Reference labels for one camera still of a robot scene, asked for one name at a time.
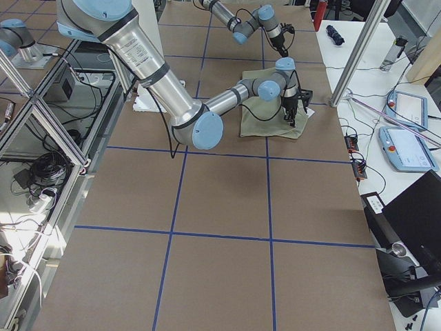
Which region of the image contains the long metal reacher stick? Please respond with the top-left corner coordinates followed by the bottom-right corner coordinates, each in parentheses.
top-left (343, 93), bottom-right (440, 149)

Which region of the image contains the folded dark blue umbrella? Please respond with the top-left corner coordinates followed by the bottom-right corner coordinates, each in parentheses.
top-left (326, 25), bottom-right (345, 46)

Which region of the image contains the orange black circuit module two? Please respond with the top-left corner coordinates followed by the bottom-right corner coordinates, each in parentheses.
top-left (351, 159), bottom-right (367, 181)

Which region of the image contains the blue teach pendant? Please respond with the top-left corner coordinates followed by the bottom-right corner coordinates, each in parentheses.
top-left (385, 90), bottom-right (428, 131)
top-left (378, 126), bottom-right (440, 172)

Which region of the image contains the red cylinder tube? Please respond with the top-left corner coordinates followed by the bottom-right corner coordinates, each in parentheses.
top-left (313, 0), bottom-right (328, 32)

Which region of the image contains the upper blue teach pendant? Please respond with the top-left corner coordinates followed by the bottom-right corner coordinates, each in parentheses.
top-left (385, 90), bottom-right (428, 131)

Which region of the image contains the aluminium frame rack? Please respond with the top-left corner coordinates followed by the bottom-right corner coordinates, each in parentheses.
top-left (1, 41), bottom-right (134, 330)

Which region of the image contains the white power strip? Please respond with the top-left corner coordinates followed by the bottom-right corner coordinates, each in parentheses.
top-left (29, 193), bottom-right (55, 214)

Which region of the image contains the lower blue teach pendant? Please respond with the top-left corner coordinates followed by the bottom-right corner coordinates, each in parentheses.
top-left (378, 126), bottom-right (440, 172)

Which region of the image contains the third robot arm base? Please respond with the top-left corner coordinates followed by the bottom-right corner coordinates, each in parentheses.
top-left (1, 19), bottom-right (58, 70)

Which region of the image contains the aluminium frame post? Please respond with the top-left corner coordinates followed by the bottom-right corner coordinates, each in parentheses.
top-left (329, 0), bottom-right (391, 108)

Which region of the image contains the clear water bottle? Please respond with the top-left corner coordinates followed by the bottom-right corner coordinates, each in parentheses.
top-left (380, 35), bottom-right (408, 72)

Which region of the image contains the brown paper table mat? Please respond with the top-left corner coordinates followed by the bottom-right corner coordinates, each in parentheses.
top-left (33, 6), bottom-right (395, 330)

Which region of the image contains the orange black circuit module one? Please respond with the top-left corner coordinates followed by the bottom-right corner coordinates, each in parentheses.
top-left (344, 135), bottom-right (359, 153)

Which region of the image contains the grey black box under rack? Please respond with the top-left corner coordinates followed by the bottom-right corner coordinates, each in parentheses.
top-left (43, 67), bottom-right (76, 102)

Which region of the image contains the white garment hang tag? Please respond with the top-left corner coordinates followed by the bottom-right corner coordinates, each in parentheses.
top-left (306, 108), bottom-right (315, 117)

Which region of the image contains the olive green long-sleeve shirt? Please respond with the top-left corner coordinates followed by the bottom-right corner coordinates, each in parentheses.
top-left (239, 67), bottom-right (313, 141)

